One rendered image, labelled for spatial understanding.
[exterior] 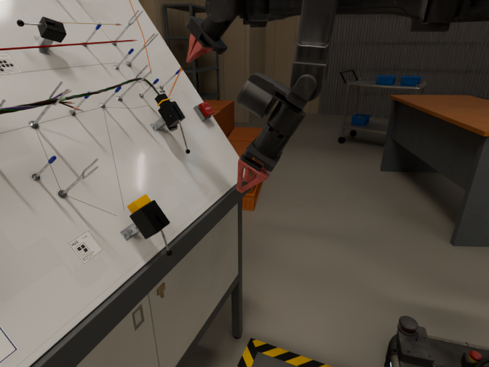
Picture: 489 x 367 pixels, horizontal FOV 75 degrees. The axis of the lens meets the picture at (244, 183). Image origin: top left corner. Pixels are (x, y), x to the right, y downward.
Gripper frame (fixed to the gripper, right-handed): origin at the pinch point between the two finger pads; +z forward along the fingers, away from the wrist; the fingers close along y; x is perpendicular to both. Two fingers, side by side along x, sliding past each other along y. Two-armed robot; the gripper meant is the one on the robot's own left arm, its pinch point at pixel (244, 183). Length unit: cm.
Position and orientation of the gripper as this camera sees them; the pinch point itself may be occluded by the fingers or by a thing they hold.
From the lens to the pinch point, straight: 70.0
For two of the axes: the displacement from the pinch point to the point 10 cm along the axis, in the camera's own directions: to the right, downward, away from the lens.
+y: -2.8, 3.8, -8.8
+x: 8.4, 5.5, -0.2
